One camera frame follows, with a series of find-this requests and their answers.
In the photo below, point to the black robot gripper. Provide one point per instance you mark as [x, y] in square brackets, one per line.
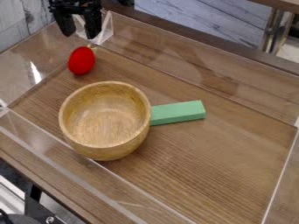
[88, 8]

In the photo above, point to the red felt strawberry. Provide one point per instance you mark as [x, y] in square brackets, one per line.
[81, 60]

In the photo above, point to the wooden bowl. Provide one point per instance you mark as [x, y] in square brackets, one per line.
[104, 120]

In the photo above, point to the green rectangular block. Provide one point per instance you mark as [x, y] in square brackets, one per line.
[177, 112]

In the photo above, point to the black table leg clamp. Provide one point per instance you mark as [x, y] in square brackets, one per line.
[34, 210]

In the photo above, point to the clear acrylic corner bracket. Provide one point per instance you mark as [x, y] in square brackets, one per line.
[107, 28]

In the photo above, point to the wooden furniture frame background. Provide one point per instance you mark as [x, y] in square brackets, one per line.
[283, 13]

